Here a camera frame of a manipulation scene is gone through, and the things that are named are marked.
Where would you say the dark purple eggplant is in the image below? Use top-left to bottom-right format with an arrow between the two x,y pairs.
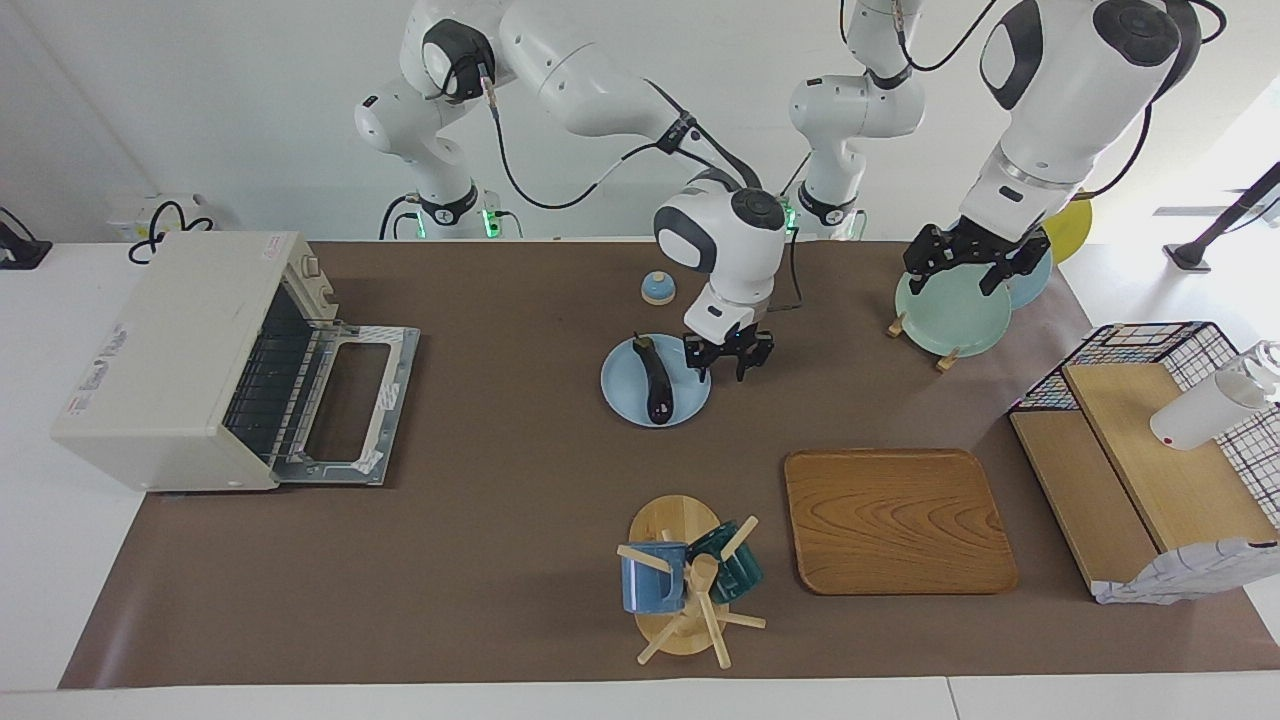
632,334 -> 676,426

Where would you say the cream toaster oven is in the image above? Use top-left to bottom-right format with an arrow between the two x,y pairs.
50,232 -> 421,493

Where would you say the light blue racked plate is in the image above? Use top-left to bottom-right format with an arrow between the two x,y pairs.
1000,245 -> 1054,311

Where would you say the pale green racked plate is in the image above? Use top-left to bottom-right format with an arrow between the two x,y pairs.
894,262 -> 1013,358

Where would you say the wooden dish rack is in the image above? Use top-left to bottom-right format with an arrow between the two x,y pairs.
886,310 -> 961,373

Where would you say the yellow racked plate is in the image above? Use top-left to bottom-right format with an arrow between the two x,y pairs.
1042,190 -> 1093,265

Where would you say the wooden mug tree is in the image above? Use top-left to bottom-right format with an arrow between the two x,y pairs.
615,494 -> 768,669

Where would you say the black stand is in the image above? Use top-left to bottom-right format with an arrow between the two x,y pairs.
1163,160 -> 1280,273

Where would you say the dark green ceramic mug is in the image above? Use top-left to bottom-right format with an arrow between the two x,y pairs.
686,520 -> 765,605

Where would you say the wooden serving tray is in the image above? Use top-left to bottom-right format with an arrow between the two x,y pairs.
783,448 -> 1019,597

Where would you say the blue ceramic mug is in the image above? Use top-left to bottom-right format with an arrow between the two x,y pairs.
621,541 -> 691,615

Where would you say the white cup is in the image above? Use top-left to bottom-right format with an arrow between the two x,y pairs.
1149,340 -> 1280,451

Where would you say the brown table mat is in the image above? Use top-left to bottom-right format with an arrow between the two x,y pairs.
58,238 -> 1280,691

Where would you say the white socket box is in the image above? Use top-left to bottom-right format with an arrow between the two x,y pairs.
108,193 -> 193,243

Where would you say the black device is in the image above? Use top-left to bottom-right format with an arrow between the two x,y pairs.
0,207 -> 53,271

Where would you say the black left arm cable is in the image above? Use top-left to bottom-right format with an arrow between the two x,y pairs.
840,0 -> 1226,191

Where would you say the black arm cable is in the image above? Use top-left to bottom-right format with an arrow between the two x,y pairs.
840,0 -> 1226,191
480,75 -> 806,313

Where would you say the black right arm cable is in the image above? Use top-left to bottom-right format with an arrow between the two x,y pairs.
480,75 -> 806,313

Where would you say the wire basket with wooden shelves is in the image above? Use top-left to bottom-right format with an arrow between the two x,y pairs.
1008,322 -> 1280,606

